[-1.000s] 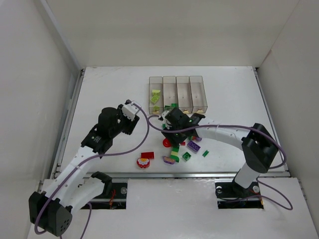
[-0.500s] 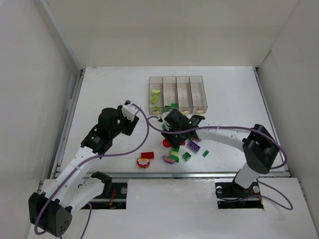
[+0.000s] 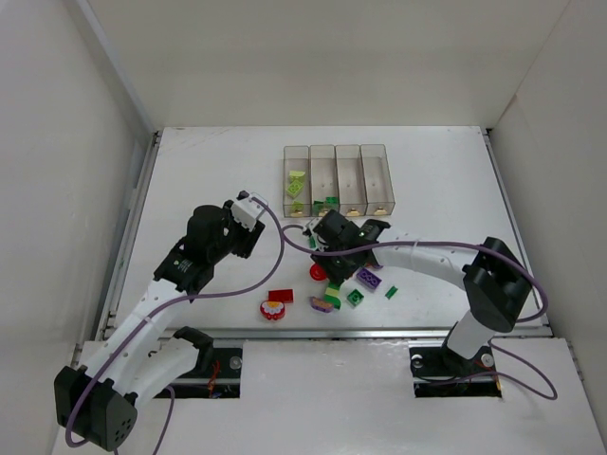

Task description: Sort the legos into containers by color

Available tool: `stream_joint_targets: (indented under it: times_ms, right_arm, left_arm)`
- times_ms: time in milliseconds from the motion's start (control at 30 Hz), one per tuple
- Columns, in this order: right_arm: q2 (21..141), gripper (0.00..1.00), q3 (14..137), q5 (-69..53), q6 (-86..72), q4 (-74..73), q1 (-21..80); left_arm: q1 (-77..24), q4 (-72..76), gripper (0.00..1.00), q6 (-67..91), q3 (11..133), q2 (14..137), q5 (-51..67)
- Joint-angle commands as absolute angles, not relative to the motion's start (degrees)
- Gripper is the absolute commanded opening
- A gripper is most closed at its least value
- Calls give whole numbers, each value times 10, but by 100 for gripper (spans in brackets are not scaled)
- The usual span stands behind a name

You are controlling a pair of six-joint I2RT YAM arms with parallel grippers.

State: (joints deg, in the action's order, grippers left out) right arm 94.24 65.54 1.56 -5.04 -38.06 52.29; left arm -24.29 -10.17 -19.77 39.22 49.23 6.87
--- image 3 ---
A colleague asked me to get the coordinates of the green lime tall stack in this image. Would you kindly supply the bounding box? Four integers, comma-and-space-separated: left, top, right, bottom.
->
323, 282, 341, 311

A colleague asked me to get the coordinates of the red rectangular brick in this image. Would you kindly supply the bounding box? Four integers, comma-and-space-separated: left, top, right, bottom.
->
267, 289, 294, 303

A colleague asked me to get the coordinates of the lime arch green brick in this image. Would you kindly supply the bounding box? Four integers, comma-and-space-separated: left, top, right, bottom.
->
285, 181, 304, 199

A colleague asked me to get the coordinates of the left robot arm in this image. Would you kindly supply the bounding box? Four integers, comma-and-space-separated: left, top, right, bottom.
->
54, 192, 267, 452

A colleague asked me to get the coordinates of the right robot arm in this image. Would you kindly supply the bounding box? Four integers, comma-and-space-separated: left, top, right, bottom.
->
304, 210, 532, 360

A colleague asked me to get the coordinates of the red arch brick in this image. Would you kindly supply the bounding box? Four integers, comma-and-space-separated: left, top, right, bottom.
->
309, 264, 327, 282

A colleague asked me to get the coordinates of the purple flat brick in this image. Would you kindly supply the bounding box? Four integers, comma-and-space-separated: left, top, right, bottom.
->
356, 268, 382, 291

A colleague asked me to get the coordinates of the green square brick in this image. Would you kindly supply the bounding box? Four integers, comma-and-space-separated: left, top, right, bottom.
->
346, 289, 364, 308

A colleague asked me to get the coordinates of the small green piece right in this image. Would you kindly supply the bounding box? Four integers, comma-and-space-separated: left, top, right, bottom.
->
385, 285, 398, 300

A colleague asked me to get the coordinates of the red flower brick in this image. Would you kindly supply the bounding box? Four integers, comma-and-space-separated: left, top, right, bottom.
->
260, 300, 285, 321

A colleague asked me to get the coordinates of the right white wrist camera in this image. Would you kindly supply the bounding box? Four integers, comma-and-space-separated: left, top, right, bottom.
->
303, 218, 326, 251

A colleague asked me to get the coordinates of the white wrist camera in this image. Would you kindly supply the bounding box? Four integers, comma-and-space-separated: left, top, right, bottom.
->
230, 190, 267, 232
303, 218, 326, 251

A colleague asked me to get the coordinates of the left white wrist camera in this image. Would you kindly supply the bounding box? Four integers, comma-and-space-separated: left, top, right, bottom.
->
230, 190, 267, 232

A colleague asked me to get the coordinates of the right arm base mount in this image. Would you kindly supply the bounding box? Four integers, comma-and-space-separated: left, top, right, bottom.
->
409, 346, 502, 398

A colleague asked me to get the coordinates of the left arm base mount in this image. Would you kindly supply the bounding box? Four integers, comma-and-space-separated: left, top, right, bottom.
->
170, 347, 243, 399

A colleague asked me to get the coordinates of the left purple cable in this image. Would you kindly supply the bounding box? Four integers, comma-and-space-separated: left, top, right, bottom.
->
64, 196, 286, 451

